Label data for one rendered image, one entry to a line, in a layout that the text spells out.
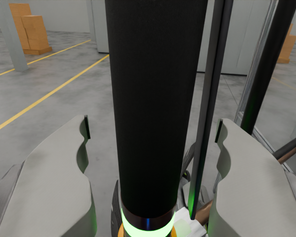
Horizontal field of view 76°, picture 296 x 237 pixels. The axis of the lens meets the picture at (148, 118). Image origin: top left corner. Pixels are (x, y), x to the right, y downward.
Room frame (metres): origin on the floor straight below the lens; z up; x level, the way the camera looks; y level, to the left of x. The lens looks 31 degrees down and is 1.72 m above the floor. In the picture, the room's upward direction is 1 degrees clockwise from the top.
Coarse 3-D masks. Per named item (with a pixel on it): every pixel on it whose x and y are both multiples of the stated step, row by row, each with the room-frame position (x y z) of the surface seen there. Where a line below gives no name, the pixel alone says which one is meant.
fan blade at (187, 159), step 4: (192, 144) 0.43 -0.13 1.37; (192, 148) 0.40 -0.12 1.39; (188, 152) 0.42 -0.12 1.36; (192, 152) 0.37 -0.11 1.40; (188, 156) 0.37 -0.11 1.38; (192, 156) 0.35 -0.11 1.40; (184, 160) 0.41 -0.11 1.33; (188, 160) 0.35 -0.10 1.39; (184, 164) 0.36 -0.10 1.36; (188, 164) 0.33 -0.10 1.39; (184, 168) 0.33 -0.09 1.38; (184, 172) 0.32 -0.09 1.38; (180, 176) 0.32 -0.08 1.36
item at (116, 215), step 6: (114, 192) 0.47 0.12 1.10; (114, 198) 0.44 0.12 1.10; (114, 204) 0.42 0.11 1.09; (114, 210) 0.41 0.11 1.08; (114, 216) 0.40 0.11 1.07; (120, 216) 0.34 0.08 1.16; (114, 222) 0.39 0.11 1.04; (120, 222) 0.33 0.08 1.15; (114, 228) 0.38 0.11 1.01; (114, 234) 0.38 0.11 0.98
